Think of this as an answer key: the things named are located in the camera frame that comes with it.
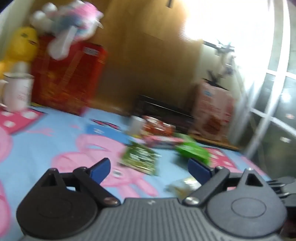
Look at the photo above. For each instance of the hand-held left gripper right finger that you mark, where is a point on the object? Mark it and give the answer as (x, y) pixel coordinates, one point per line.
(198, 170)

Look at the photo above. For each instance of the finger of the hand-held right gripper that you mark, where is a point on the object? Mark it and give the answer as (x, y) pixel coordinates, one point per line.
(285, 183)

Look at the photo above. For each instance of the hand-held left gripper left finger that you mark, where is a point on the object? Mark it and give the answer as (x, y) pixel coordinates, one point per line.
(101, 170)

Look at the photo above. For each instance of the bright green snack packet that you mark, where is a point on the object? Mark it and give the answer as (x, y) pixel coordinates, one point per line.
(193, 151)

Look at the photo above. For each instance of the yellow snack packet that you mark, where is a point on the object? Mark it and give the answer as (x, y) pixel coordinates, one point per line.
(182, 186)

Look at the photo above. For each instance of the light green dotted snack packet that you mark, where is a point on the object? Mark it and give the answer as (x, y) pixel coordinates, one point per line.
(185, 138)

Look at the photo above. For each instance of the dark green snack packet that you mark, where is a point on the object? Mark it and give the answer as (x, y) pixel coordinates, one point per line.
(141, 158)

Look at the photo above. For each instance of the pink snack packet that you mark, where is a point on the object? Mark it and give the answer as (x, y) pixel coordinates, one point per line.
(161, 141)

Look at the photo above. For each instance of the white plastic cup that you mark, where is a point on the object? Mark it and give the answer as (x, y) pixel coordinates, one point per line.
(136, 125)

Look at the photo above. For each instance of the red snack packet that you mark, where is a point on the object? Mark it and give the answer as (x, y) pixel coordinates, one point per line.
(158, 127)

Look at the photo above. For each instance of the black cardboard box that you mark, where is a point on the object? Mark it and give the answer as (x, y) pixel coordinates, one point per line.
(161, 109)

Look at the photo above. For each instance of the blue cartoon printed blanket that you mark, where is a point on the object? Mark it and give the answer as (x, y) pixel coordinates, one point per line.
(46, 143)

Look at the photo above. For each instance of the large pink snack bag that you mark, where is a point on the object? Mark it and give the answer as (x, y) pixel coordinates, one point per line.
(212, 109)

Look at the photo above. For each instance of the red gift box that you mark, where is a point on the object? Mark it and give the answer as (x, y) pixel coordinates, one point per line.
(69, 81)

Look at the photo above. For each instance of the white enamel mug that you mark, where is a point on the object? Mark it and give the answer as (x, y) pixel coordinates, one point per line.
(18, 92)

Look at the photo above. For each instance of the yellow duck plush toy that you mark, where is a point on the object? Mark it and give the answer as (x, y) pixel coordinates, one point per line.
(20, 46)

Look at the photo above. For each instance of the pastel plush toy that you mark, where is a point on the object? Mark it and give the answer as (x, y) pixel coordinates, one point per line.
(76, 20)

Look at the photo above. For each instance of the wood-grain wall sheet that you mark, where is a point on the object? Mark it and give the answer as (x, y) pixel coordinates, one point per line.
(143, 58)

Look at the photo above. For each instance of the white window frame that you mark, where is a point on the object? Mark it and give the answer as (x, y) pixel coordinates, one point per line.
(277, 58)

